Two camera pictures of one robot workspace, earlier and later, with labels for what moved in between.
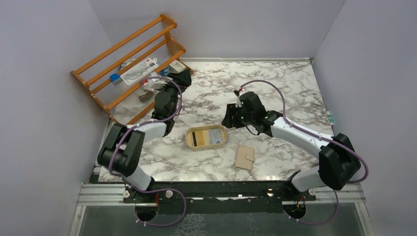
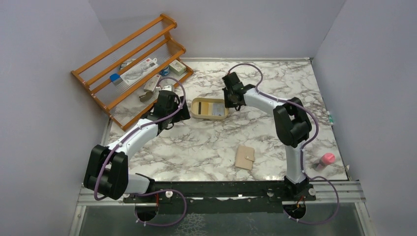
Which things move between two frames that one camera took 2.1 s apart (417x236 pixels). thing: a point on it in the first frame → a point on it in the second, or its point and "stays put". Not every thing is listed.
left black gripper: [175, 84] → [162, 99]
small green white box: [176, 67] stays put
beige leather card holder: [245, 157] stays put
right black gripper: [231, 115] → [230, 99]
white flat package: [140, 70] stays put
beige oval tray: [189, 142] → [211, 108]
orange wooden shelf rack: [123, 80] stays put
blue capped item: [116, 78] stays put
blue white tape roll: [165, 72] stays put
